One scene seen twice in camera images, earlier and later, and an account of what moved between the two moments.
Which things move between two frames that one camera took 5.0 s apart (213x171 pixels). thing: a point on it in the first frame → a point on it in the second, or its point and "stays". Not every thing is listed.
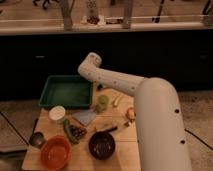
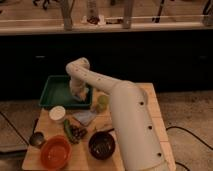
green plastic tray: [69, 91] stays
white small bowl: [57, 112] stays
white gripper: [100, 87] → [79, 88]
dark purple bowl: [101, 145] stays
